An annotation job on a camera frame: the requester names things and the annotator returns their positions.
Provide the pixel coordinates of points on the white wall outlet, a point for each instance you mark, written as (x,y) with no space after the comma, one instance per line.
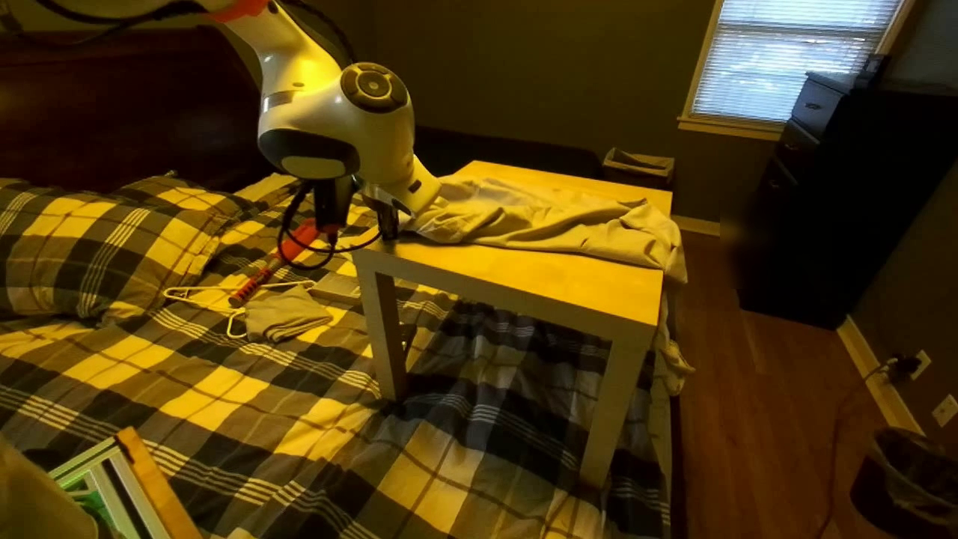
(944,412)

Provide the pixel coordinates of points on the plaid pillow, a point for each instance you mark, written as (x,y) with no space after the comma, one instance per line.
(104,257)

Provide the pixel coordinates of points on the dark wooden headboard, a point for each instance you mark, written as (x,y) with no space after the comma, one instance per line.
(130,105)

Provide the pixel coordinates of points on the grey face mask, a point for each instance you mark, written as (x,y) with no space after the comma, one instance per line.
(276,312)

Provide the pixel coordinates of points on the wall outlet with plug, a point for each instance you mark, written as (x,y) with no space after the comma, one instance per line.
(908,366)

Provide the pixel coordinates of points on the window with white frame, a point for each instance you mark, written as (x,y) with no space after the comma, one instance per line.
(757,53)

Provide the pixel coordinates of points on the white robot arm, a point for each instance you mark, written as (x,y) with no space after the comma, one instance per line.
(326,125)

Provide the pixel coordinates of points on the dark laundry hamper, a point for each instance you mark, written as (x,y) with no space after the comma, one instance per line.
(642,168)

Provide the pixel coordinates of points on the orange handled tool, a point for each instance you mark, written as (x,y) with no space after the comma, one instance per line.
(287,248)

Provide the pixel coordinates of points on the light wooden side table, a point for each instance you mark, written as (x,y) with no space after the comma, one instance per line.
(612,301)

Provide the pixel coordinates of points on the plaid yellow black bedspread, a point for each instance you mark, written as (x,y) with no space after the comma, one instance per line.
(293,441)

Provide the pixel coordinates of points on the light grey cloth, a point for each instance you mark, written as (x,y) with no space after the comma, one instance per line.
(483,212)

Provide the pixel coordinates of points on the green box at corner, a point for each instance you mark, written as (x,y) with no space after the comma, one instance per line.
(122,490)

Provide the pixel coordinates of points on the black dresser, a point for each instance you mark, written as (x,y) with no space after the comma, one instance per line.
(854,165)

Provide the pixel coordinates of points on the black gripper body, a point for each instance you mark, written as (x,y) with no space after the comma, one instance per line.
(333,203)

